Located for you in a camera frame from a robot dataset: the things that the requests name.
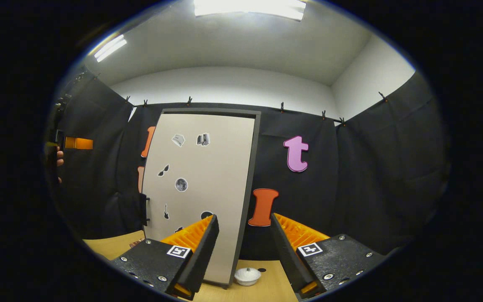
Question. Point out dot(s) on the dark grey cabinet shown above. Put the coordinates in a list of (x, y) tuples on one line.
[(255, 167)]

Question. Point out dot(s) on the beige cabinet door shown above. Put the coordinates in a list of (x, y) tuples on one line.
[(220, 167)]

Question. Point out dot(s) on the row of black clips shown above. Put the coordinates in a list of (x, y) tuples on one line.
[(189, 100)]

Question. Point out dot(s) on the large ceiling light panel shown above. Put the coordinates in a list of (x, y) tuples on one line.
[(250, 8)]

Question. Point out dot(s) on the brown cover book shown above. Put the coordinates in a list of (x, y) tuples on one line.
[(137, 243)]

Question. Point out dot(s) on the black backdrop cloth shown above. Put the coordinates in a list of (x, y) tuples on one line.
[(371, 176)]

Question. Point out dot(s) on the white lidded bowl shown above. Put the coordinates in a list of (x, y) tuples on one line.
[(247, 277)]

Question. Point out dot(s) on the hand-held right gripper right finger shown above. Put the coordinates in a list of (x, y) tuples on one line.
[(287, 251)]

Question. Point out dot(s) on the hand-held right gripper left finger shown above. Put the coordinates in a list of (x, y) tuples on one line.
[(201, 256)]

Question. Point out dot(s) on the small ceiling light panel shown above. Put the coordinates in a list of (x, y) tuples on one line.
[(109, 48)]

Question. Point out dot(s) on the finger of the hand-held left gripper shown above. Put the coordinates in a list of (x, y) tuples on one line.
[(80, 143)]

